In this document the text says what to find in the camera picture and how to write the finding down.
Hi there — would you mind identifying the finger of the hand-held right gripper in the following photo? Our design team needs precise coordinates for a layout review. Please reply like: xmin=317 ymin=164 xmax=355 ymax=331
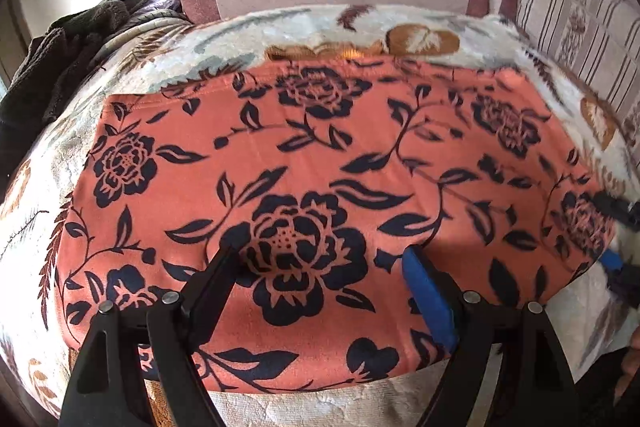
xmin=597 ymin=252 xmax=640 ymax=303
xmin=592 ymin=191 xmax=640 ymax=226

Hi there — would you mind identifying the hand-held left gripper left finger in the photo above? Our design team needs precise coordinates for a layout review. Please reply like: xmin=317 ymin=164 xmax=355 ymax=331
xmin=60 ymin=244 xmax=246 ymax=427

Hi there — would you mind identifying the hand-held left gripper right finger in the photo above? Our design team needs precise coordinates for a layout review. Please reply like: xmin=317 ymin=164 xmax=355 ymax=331
xmin=404 ymin=246 xmax=581 ymax=427

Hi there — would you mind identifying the orange floral blouse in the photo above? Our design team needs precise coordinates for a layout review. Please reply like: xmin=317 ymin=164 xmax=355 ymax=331
xmin=52 ymin=54 xmax=618 ymax=395

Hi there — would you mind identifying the striped floral sofa cushion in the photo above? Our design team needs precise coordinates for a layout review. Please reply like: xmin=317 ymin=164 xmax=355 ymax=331
xmin=515 ymin=0 xmax=640 ymax=138

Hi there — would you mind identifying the leaf print blanket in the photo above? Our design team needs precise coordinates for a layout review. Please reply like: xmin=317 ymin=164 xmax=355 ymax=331
xmin=0 ymin=4 xmax=640 ymax=427

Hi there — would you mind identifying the dark grey cloth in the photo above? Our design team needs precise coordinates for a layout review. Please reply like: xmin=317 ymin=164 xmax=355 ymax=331
xmin=0 ymin=0 xmax=138 ymax=138

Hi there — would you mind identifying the purple striped cloth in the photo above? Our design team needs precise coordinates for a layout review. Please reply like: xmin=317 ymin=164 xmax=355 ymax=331
xmin=132 ymin=0 xmax=188 ymax=18

